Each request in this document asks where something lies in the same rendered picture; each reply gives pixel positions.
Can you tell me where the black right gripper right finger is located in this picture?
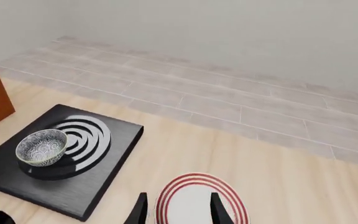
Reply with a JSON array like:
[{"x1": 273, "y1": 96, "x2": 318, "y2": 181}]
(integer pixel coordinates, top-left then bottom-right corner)
[{"x1": 211, "y1": 192, "x2": 238, "y2": 224}]

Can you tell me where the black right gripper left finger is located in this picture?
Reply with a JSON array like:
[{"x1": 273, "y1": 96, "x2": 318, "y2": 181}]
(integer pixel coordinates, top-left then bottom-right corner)
[{"x1": 123, "y1": 192, "x2": 149, "y2": 224}]

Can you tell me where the white plate with red rings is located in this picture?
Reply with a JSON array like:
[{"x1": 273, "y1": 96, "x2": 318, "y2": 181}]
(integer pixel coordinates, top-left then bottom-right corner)
[{"x1": 155, "y1": 172, "x2": 250, "y2": 224}]

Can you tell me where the flat black stove plate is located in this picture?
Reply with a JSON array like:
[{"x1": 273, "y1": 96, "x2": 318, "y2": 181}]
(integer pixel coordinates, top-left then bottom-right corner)
[{"x1": 0, "y1": 103, "x2": 144, "y2": 222}]

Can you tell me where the black patterned bowl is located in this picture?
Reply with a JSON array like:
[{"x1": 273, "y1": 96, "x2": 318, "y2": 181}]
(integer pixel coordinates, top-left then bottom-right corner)
[{"x1": 16, "y1": 129, "x2": 68, "y2": 167}]

